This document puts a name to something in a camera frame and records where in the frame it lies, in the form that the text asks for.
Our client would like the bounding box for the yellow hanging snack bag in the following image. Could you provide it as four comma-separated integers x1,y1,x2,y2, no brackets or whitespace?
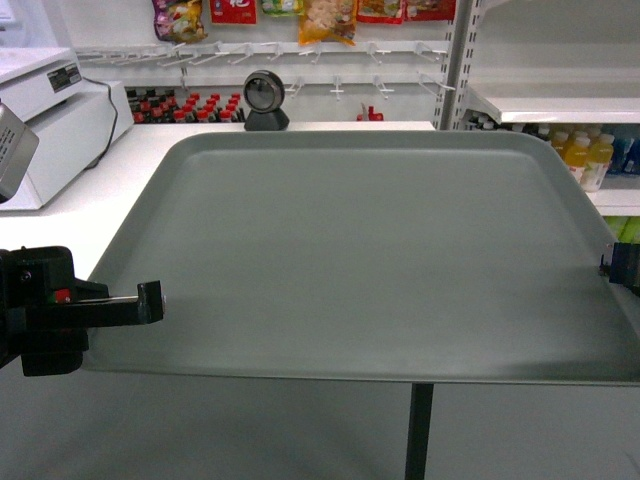
298,0,358,46

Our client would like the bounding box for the black barcode scanner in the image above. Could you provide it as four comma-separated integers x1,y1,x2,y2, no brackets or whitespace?
243,70,290,132

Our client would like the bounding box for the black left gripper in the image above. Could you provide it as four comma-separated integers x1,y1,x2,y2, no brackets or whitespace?
1,246,165,377

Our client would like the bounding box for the black counter leg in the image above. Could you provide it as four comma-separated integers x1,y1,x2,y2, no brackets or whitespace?
404,383,434,480

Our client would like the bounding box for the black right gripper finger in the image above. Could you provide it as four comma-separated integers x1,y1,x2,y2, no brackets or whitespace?
599,242,639,295

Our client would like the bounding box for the grey rectangular serving tray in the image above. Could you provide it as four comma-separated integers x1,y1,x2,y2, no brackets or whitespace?
85,131,639,385

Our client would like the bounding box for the yellow drink bottle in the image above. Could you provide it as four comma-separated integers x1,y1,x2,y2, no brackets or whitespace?
580,134,615,192

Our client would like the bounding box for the white cash register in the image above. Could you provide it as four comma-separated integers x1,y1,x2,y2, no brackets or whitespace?
1,47,133,211

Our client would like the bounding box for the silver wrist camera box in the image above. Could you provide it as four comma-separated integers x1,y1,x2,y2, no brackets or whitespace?
1,103,39,203

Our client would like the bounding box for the purple hanging snack bag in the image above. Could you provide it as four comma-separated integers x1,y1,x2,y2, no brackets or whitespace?
152,0,207,44

